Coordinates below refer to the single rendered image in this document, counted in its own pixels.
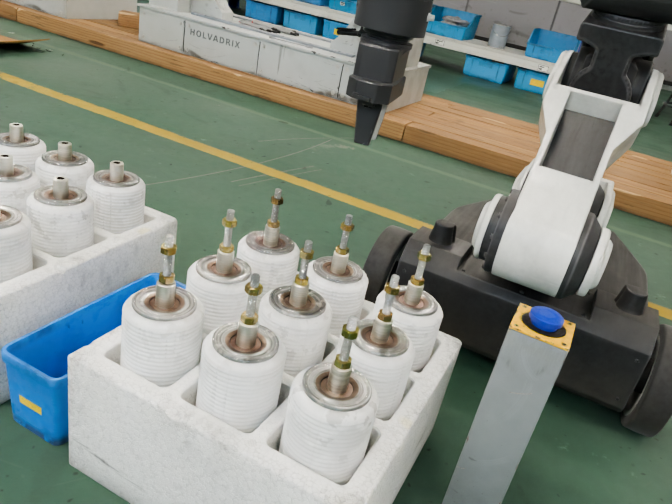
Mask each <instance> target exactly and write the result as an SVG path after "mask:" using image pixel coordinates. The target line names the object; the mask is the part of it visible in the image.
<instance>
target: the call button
mask: <svg viewBox="0 0 672 504"><path fill-rule="evenodd" d="M529 317H530V318H531V323H532V324H533V325H534V326H535V327H537V328H539V329H541V330H543V331H547V332H555V331H557V329H560V328H562V326H563V324H564V318H563V317H562V316H561V314H560V313H558V312H557V311H555V310H553V309H551V308H548V307H545V306H534V307H532V308H531V310H530V313H529Z"/></svg>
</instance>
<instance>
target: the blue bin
mask: <svg viewBox="0 0 672 504"><path fill-rule="evenodd" d="M158 280H159V273H150V274H148V275H146V276H144V277H142V278H140V279H138V280H136V281H134V282H132V283H130V284H128V285H126V286H123V287H121V288H119V289H117V290H115V291H113V292H111V293H109V294H107V295H105V296H103V297H101V298H99V299H97V300H95V301H93V302H91V303H89V304H87V305H85V306H83V307H81V308H79V309H77V310H75V311H73V312H71V313H69V314H67V315H65V316H63V317H61V318H59V319H57V320H55V321H52V322H50V323H48V324H46V325H44V326H42V327H40V328H38V329H36V330H34V331H32V332H30V333H28V334H26V335H24V336H22V337H20V338H18V339H16V340H14V341H12V342H10V343H8V344H6V345H5V346H3V348H2V349H1V357H2V361H3V362H4V363H5V364H6V370H7V377H8V384H9V391H10V398H11V406H12V413H13V419H14V420H15V421H16V422H17V423H19V424H20V425H22V426H23V427H25V428H27V429H28V430H30V431H31V432H33V433H34V434H36V435H38V436H39V437H41V438H42V439H44V440H45V441H47V442H48V443H50V444H52V445H54V446H59V445H63V444H65V443H66V442H67V441H69V424H68V355H70V354H71V353H73V352H75V351H77V350H78V349H80V348H82V347H84V346H88V345H89V344H91V343H92V342H93V341H94V340H96V339H98V338H100V337H101V336H103V335H105V334H107V333H109V332H110V331H112V330H114V329H116V328H117V327H119V326H121V325H122V308H123V305H124V303H125V301H126V300H127V299H128V298H129V297H130V296H131V295H133V294H134V293H136V292H138V291H139V290H141V289H143V288H146V287H149V286H154V285H156V283H157V281H158Z"/></svg>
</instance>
